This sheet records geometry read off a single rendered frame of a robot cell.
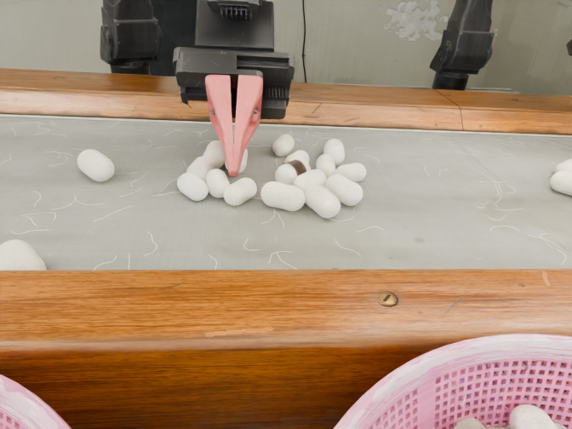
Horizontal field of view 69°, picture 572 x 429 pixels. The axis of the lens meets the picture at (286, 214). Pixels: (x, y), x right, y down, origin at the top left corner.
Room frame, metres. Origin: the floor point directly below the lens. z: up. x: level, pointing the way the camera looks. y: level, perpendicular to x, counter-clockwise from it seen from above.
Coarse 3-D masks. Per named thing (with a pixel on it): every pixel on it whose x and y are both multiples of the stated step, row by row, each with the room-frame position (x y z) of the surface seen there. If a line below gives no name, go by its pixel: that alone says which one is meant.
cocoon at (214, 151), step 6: (210, 144) 0.37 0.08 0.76; (216, 144) 0.36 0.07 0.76; (210, 150) 0.35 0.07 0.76; (216, 150) 0.35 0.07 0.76; (222, 150) 0.36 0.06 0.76; (204, 156) 0.35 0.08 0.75; (210, 156) 0.35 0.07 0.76; (216, 156) 0.35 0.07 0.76; (222, 156) 0.35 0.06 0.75; (216, 162) 0.34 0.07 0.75; (222, 162) 0.35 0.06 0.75; (216, 168) 0.35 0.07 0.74
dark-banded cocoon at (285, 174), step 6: (282, 168) 0.33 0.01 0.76; (288, 168) 0.32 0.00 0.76; (306, 168) 0.34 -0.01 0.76; (276, 174) 0.32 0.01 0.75; (282, 174) 0.32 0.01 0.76; (288, 174) 0.32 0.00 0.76; (294, 174) 0.32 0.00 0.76; (276, 180) 0.32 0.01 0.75; (282, 180) 0.32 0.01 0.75; (288, 180) 0.32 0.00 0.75; (294, 180) 0.32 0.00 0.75
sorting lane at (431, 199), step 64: (0, 128) 0.41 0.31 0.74; (64, 128) 0.42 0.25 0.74; (128, 128) 0.44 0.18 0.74; (192, 128) 0.45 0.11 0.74; (320, 128) 0.49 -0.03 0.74; (0, 192) 0.28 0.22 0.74; (64, 192) 0.29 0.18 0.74; (128, 192) 0.29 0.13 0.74; (256, 192) 0.31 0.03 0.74; (384, 192) 0.33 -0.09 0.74; (448, 192) 0.34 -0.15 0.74; (512, 192) 0.35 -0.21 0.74; (64, 256) 0.21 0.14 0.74; (128, 256) 0.21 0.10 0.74; (192, 256) 0.22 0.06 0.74; (256, 256) 0.22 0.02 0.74; (320, 256) 0.23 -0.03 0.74; (384, 256) 0.24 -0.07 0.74; (448, 256) 0.24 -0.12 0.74; (512, 256) 0.25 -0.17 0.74
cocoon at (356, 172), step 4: (348, 164) 0.35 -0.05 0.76; (352, 164) 0.35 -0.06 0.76; (356, 164) 0.35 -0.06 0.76; (360, 164) 0.35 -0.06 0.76; (340, 168) 0.34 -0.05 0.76; (344, 168) 0.34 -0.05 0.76; (348, 168) 0.34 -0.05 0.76; (352, 168) 0.34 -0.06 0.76; (356, 168) 0.34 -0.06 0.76; (360, 168) 0.35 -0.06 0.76; (364, 168) 0.35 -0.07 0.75; (336, 172) 0.34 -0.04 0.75; (340, 172) 0.34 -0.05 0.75; (344, 172) 0.34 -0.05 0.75; (348, 172) 0.34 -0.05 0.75; (352, 172) 0.34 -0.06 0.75; (356, 172) 0.34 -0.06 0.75; (360, 172) 0.34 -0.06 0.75; (364, 172) 0.35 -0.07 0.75; (348, 176) 0.34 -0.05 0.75; (352, 176) 0.34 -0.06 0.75; (356, 176) 0.34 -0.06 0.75; (360, 176) 0.34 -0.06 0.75; (364, 176) 0.35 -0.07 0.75; (352, 180) 0.34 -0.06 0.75; (356, 180) 0.34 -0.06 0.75; (360, 180) 0.35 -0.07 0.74
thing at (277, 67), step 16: (176, 48) 0.36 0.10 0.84; (192, 48) 0.36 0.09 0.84; (240, 64) 0.37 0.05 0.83; (256, 64) 0.37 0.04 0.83; (272, 64) 0.37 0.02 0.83; (288, 64) 0.37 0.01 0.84; (272, 80) 0.39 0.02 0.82; (288, 80) 0.39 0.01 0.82; (192, 96) 0.39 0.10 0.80; (288, 96) 0.39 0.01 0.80
